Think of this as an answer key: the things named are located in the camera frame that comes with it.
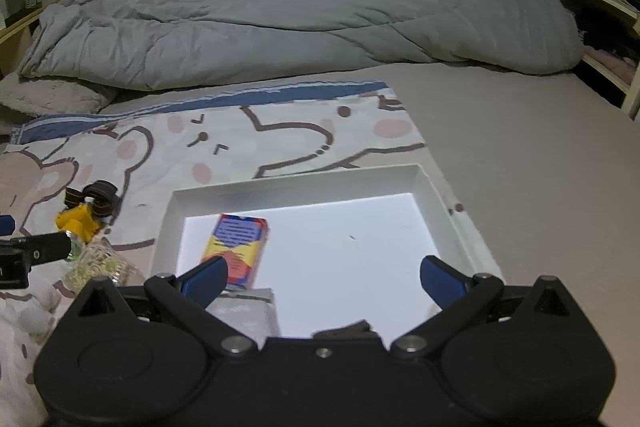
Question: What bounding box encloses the bag of rubber bands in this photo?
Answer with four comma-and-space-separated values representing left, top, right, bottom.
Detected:
63, 239, 143, 294

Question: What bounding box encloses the white shallow cardboard tray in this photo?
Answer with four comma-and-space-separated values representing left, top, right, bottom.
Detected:
149, 165, 501, 343

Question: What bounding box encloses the colourful playing card box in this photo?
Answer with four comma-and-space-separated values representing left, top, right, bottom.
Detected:
201, 213, 269, 289

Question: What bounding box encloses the grey green duvet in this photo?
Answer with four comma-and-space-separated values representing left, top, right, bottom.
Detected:
18, 0, 584, 91

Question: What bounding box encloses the grey tissue pack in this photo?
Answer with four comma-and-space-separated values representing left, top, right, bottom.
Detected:
206, 288, 281, 348

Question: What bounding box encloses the beige fleece pillow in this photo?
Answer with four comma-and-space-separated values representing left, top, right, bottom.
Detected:
0, 70, 120, 118

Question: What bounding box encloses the yellow headlamp with strap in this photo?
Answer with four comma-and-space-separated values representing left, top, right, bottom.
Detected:
54, 180, 119, 261

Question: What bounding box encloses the cartoon bear blanket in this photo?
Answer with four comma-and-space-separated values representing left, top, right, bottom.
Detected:
0, 80, 471, 427

